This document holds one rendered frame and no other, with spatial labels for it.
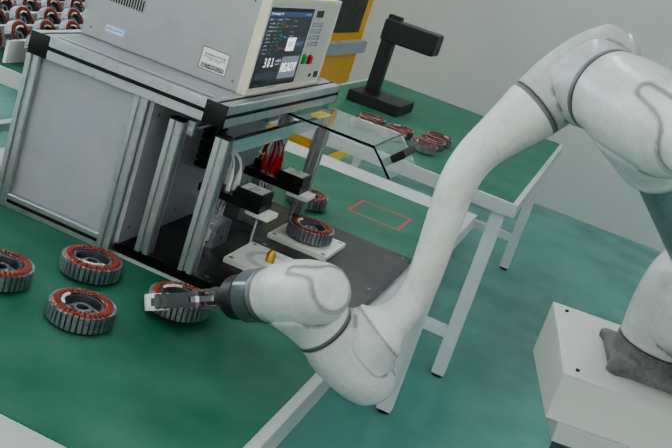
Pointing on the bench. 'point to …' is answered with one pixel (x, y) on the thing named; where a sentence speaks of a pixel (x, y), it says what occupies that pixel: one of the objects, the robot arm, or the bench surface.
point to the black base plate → (207, 274)
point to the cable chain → (206, 147)
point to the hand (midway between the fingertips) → (180, 301)
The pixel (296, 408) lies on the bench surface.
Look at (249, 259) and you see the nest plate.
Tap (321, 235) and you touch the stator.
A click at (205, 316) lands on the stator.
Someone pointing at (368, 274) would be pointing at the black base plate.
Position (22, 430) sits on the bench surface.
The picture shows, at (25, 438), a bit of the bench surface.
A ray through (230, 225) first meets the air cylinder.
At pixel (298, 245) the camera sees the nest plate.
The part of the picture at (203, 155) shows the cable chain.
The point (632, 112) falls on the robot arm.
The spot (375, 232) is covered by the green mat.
